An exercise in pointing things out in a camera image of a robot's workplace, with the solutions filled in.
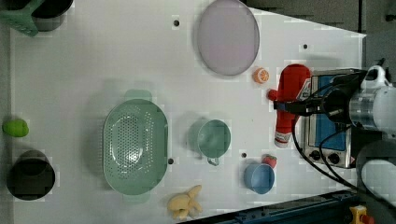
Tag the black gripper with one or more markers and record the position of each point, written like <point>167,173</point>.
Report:
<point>334,104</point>

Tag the red ketchup bottle toy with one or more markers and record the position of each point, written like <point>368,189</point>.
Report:
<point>292,79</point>

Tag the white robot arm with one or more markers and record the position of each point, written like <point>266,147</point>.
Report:
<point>357,99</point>

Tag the green oval strainer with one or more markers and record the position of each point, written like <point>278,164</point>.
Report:
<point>135,142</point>

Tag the silver toaster oven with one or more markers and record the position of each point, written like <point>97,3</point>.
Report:
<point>327,142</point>

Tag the small red ball toy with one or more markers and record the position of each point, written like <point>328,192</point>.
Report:
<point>272,95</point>

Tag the orange slice toy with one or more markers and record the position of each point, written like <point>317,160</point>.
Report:
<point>260,75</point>

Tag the strawberry toy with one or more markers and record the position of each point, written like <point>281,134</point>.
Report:
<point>270,160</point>

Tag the blue cup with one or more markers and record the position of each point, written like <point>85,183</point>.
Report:
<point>259,177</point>

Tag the yellow red emergency button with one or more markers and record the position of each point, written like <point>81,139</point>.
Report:
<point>360,216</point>

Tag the lilac round plate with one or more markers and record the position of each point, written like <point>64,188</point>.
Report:
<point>228,37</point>

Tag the green mug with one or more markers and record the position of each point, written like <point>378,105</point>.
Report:
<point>211,138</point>

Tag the yellow banana toy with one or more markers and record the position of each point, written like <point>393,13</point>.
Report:
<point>184,204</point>

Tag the black cup with green box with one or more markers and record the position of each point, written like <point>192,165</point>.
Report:
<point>30,17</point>

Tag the green lime toy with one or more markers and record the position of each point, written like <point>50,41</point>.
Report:
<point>16,128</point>

